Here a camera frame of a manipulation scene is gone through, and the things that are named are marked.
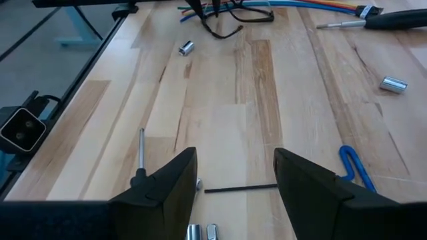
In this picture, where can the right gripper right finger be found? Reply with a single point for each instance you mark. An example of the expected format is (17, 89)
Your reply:
(317, 206)

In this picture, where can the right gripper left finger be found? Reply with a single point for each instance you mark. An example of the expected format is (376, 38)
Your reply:
(160, 200)

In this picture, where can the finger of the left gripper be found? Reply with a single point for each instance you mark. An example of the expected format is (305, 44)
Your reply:
(197, 6)
(216, 6)

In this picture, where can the long chrome socket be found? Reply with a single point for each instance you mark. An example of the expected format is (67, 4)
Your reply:
(212, 232)

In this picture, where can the light blue stand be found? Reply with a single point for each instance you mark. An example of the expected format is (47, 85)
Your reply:
(80, 38)

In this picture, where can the black aluminium table frame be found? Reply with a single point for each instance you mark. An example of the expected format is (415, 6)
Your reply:
(125, 10)

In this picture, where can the black table-level camera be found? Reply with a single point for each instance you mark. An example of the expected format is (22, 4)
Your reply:
(21, 130)

